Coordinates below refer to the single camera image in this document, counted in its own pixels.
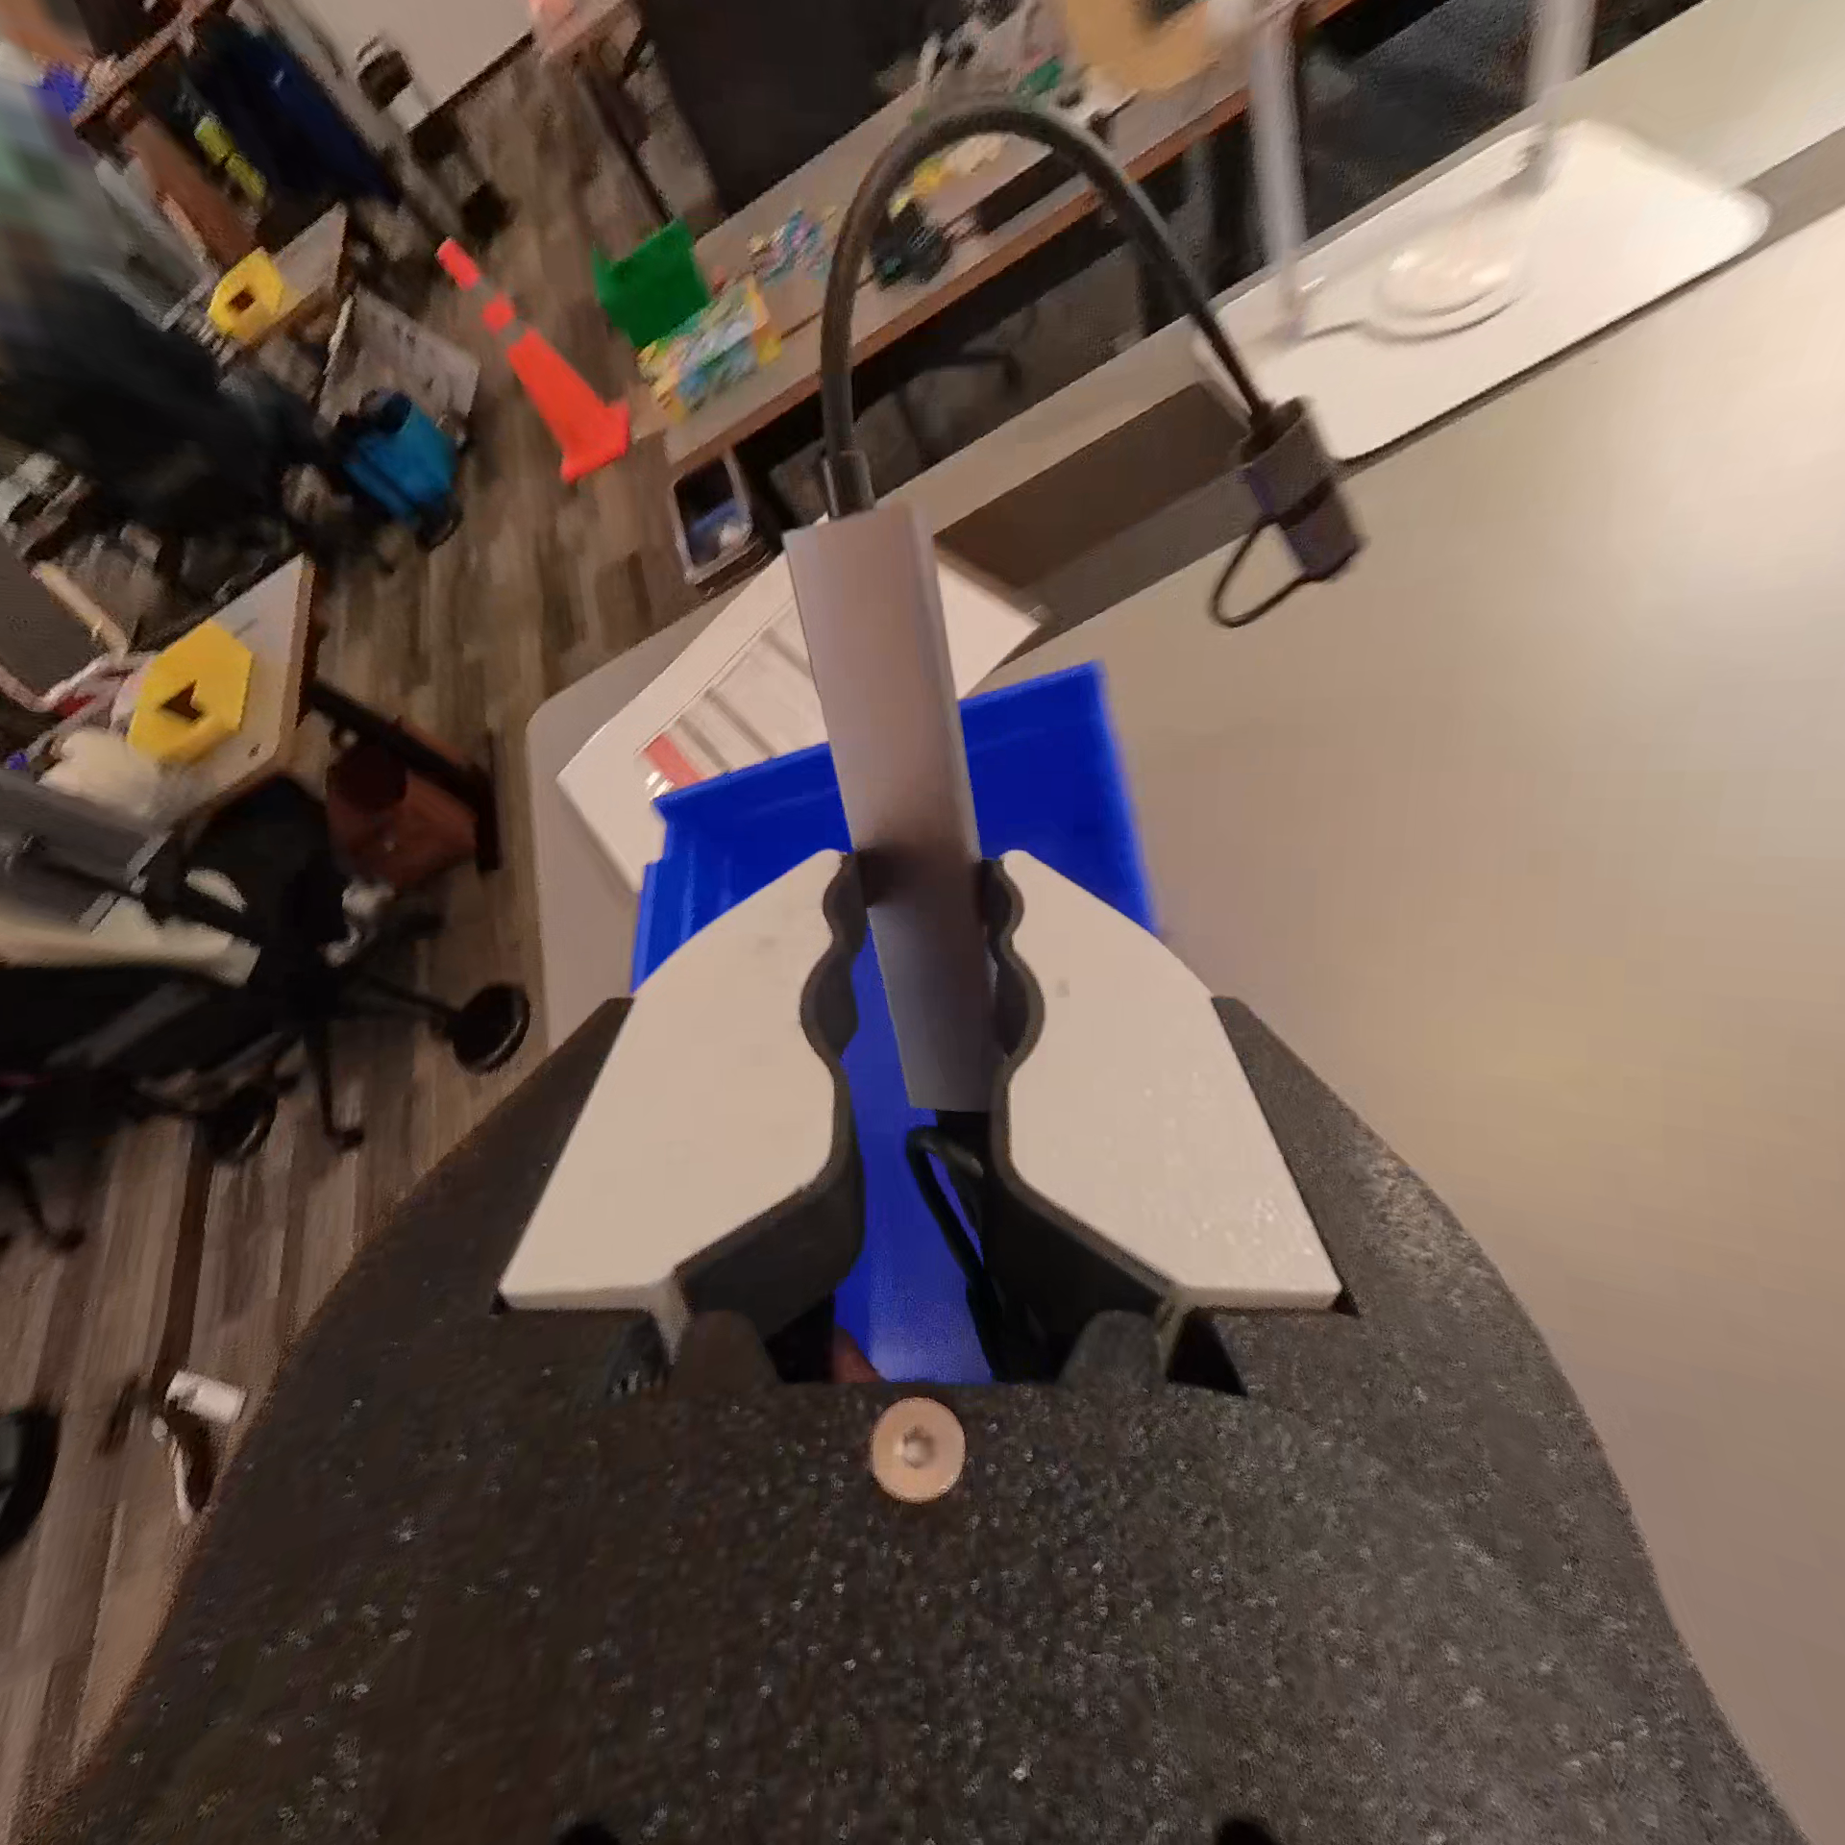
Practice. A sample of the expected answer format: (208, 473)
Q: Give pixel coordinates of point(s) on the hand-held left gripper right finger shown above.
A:
(1166, 1139)

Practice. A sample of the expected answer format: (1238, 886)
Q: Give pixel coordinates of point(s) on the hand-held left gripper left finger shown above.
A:
(676, 1139)

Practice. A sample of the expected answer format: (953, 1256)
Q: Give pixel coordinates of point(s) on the blue plastic bin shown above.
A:
(1036, 778)

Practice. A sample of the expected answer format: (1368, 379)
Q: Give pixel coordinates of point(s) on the black office chair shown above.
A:
(244, 867)

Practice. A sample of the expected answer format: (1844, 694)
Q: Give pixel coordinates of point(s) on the small waste bin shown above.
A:
(714, 525)

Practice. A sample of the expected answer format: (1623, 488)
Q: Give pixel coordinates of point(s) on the yellow shape sorter box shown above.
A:
(216, 656)
(220, 304)

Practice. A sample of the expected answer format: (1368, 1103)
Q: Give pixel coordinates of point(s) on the blue bucket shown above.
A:
(404, 461)

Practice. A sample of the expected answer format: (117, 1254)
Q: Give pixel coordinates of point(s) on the orange traffic cone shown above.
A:
(570, 405)

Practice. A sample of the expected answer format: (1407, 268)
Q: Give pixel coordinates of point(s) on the colourful toy box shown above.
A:
(714, 355)

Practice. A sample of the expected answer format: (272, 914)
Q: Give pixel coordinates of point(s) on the green plastic bin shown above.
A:
(648, 288)

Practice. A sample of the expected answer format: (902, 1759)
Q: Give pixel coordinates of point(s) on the long work table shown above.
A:
(1036, 215)

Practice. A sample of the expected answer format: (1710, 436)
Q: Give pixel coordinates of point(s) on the white desk lamp stand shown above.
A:
(1587, 245)

